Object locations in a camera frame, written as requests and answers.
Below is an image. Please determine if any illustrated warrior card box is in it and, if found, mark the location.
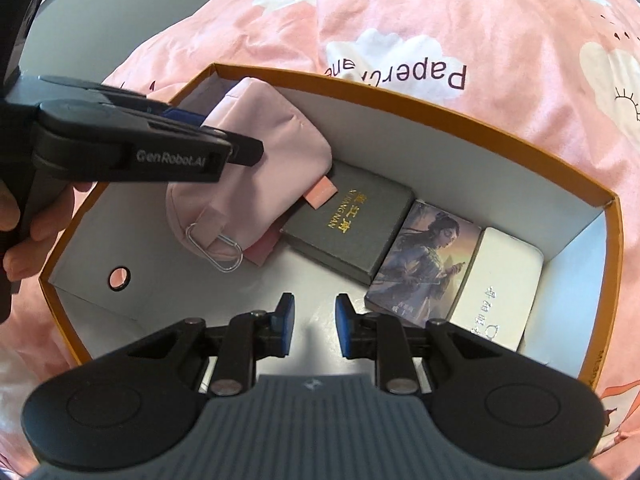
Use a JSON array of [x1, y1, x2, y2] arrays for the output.
[[364, 200, 482, 326]]

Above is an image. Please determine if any pink patterned bed duvet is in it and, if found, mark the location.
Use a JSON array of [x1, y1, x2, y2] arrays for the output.
[[0, 0, 640, 478]]

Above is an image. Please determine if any dark grey gift box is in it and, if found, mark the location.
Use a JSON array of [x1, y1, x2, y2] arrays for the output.
[[282, 160, 414, 285]]

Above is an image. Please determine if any pink fabric pouch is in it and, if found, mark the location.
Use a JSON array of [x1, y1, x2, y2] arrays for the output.
[[166, 78, 332, 258]]

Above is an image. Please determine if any person's left hand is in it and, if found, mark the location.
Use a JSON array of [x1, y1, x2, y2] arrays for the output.
[[2, 182, 94, 283]]

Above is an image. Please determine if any silver carabiner clip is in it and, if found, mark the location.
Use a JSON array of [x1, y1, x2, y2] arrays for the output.
[[184, 223, 244, 274]]

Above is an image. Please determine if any orange cardboard box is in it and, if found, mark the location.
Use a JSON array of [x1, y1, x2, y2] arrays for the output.
[[38, 62, 626, 392]]

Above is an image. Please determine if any white rectangular box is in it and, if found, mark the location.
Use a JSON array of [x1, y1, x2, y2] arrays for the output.
[[449, 228, 544, 351]]

